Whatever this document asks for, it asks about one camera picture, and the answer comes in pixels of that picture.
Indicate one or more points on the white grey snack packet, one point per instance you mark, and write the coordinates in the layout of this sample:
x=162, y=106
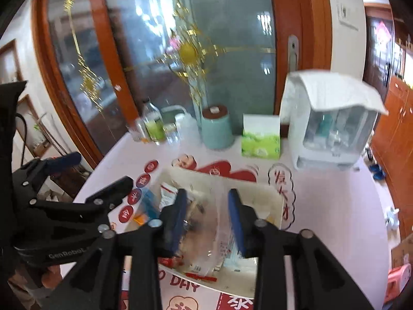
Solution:
x=168, y=195

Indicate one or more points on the white medicine storage box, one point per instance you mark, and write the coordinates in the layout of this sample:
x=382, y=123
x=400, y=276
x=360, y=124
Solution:
x=330, y=117

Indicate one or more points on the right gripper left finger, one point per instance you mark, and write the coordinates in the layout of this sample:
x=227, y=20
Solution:
x=95, y=281

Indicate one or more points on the red snack bag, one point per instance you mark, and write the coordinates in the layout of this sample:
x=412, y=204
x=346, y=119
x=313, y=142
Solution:
x=207, y=237

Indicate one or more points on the pink plastic stool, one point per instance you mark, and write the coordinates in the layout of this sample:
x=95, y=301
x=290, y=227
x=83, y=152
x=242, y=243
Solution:
x=397, y=279

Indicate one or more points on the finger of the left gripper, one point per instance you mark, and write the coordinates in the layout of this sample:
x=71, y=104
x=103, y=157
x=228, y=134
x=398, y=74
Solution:
x=30, y=177
x=101, y=203

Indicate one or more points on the small glass jar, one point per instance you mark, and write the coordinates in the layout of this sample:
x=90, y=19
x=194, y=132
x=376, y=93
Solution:
x=171, y=133

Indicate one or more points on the orange white snack bar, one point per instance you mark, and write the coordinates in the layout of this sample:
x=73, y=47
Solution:
x=140, y=219

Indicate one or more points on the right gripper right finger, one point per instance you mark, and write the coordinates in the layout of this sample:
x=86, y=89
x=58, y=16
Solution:
x=319, y=280

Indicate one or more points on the teal canister brown lid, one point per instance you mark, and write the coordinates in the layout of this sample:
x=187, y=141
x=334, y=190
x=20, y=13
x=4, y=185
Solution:
x=216, y=127

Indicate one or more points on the wooden cabinet wall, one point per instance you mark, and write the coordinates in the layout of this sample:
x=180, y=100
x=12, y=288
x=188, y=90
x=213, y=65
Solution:
x=392, y=147

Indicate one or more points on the white plastic storage bin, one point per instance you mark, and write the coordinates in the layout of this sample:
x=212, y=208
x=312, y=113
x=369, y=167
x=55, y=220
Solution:
x=238, y=275

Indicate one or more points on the glass bottle green label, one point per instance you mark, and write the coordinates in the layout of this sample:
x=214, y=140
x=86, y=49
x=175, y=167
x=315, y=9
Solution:
x=153, y=121

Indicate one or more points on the cardboard box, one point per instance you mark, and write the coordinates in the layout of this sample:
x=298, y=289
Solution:
x=403, y=253

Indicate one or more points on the white plastic bottle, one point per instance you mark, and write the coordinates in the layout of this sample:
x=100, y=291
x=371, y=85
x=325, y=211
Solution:
x=186, y=124

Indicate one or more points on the green tissue box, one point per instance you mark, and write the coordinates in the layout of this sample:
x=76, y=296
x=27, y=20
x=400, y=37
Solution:
x=261, y=136

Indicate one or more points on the person left hand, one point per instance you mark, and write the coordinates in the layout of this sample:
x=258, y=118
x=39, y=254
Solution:
x=33, y=290

